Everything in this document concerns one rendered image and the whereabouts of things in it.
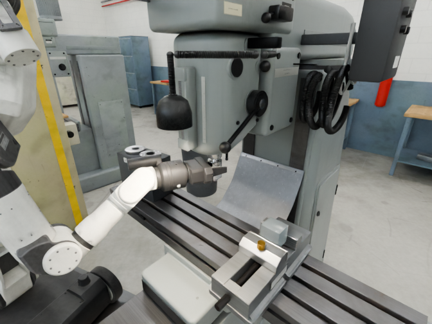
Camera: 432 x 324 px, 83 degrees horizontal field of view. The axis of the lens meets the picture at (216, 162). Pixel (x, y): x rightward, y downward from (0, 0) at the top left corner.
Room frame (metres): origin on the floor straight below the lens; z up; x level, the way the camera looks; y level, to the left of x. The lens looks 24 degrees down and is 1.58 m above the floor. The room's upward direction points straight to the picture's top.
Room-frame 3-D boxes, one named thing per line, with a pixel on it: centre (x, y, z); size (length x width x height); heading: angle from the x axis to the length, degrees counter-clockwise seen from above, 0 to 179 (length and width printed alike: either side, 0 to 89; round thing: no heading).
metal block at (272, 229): (0.57, -0.17, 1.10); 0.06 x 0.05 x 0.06; 47
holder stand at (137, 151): (1.01, 0.32, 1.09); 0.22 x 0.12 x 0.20; 55
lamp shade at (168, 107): (0.49, 0.08, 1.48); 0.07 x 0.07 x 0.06
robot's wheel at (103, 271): (0.89, 0.57, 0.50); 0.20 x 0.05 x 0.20; 65
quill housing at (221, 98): (0.73, 0.00, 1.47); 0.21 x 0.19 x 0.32; 48
